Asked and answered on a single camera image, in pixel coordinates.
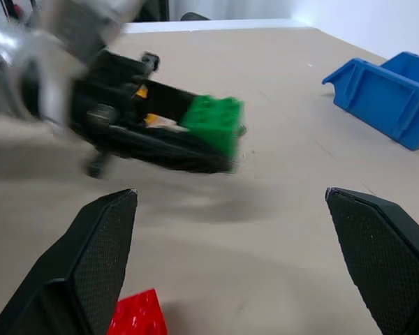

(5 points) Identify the black chair back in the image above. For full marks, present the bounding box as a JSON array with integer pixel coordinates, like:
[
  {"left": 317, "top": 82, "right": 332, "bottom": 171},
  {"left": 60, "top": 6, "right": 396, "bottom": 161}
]
[{"left": 180, "top": 11, "right": 212, "bottom": 22}]

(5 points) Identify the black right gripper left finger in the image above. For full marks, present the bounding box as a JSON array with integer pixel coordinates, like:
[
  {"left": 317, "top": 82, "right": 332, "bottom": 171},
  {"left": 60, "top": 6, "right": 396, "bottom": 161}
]
[{"left": 0, "top": 188, "right": 138, "bottom": 335}]

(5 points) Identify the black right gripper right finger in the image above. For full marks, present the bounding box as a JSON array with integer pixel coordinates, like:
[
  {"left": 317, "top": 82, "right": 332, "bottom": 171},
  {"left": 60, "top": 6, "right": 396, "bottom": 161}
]
[{"left": 324, "top": 186, "right": 419, "bottom": 335}]

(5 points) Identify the green toy building block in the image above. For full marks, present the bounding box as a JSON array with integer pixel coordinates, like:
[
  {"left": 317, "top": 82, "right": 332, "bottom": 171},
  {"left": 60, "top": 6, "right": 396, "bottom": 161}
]
[{"left": 179, "top": 94, "right": 247, "bottom": 164}]

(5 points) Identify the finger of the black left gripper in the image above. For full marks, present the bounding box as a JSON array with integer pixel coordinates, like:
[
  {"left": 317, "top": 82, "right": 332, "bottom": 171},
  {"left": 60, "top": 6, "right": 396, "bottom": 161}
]
[
  {"left": 138, "top": 78, "right": 197, "bottom": 124},
  {"left": 104, "top": 122, "right": 237, "bottom": 174}
]

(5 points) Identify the red toy building block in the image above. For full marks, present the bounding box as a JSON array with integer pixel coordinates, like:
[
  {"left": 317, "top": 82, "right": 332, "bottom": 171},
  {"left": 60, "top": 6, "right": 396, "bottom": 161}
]
[{"left": 106, "top": 288, "right": 170, "bottom": 335}]

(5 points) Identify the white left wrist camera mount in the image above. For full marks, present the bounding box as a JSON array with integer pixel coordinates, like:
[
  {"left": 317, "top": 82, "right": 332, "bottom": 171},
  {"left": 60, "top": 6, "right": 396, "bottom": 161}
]
[{"left": 27, "top": 0, "right": 142, "bottom": 132}]

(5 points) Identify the blue plastic storage bin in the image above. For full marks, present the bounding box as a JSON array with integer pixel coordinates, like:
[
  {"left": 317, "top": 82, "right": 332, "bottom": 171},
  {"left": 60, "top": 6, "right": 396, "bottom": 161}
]
[{"left": 321, "top": 51, "right": 419, "bottom": 152}]

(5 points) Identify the dark background object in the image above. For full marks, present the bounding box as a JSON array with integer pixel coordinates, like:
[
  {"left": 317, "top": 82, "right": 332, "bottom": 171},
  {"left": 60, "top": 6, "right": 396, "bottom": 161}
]
[{"left": 138, "top": 0, "right": 171, "bottom": 22}]

